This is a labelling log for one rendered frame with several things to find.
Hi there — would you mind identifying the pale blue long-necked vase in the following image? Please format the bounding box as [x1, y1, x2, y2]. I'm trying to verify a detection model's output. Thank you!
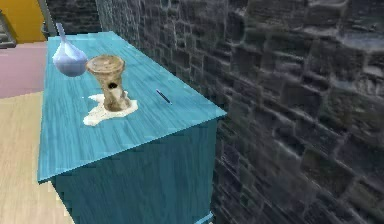
[52, 22, 89, 78]

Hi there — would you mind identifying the dark blue pen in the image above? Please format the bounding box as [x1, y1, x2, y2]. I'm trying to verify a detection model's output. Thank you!
[155, 88, 173, 105]

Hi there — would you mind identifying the dark grey furniture piece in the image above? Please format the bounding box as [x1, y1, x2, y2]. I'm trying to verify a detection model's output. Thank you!
[0, 9, 17, 50]

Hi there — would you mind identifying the tan stone sculpture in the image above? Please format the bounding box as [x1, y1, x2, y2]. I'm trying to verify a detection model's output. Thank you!
[82, 54, 139, 127]

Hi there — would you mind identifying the teal wooden cabinet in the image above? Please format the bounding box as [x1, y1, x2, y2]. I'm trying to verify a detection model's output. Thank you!
[37, 30, 228, 224]

